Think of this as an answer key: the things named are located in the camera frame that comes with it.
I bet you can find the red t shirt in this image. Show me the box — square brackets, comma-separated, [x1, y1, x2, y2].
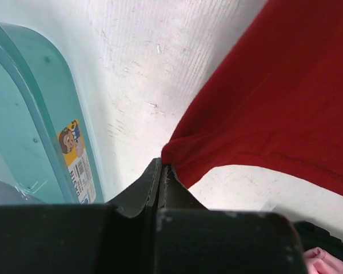
[161, 1, 343, 196]

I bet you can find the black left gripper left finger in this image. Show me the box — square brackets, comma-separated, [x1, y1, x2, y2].
[0, 158, 162, 273]

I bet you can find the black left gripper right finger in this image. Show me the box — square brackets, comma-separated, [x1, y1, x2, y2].
[155, 165, 307, 273]

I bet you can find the teal transparent plastic bin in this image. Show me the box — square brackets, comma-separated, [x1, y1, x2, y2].
[0, 22, 104, 205]

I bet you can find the pink folded t shirt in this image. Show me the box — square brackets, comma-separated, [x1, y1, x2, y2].
[304, 247, 343, 274]

